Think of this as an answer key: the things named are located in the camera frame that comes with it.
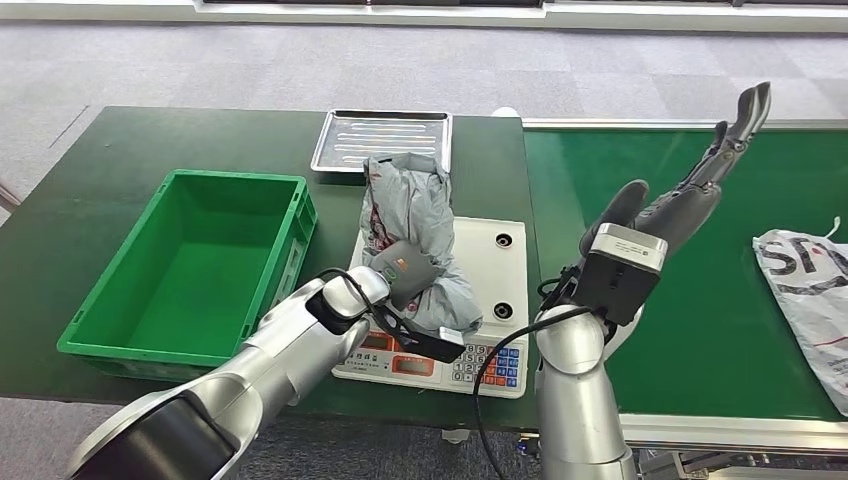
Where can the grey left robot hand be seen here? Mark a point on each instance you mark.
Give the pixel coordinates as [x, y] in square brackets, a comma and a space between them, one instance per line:
[405, 270]

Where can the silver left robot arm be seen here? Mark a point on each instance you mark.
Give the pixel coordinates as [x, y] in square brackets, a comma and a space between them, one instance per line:
[265, 371]

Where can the green plastic crate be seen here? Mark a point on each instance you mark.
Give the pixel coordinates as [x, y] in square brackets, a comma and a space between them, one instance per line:
[192, 278]

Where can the metal baking tray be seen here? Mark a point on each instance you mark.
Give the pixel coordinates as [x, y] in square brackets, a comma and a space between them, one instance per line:
[381, 139]

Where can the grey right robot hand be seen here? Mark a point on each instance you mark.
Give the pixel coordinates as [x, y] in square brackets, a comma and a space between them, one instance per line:
[676, 208]

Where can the grey plastic mailer package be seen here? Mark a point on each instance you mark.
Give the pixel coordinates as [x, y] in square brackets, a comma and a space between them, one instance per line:
[411, 205]

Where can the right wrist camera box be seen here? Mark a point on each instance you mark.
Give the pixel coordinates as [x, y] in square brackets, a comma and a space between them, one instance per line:
[619, 275]

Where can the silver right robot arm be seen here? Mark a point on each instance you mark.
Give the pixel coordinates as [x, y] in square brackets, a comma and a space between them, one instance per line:
[576, 397]

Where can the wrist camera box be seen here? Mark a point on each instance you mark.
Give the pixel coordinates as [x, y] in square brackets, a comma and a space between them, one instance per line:
[619, 275]
[434, 344]

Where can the white printed mailer package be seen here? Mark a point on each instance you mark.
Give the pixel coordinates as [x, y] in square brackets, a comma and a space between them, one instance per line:
[805, 298]

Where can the white electronic scale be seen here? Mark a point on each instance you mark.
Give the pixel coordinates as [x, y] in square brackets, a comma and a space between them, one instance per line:
[487, 278]

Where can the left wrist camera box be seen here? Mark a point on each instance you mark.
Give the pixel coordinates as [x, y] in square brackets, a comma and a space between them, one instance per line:
[434, 344]

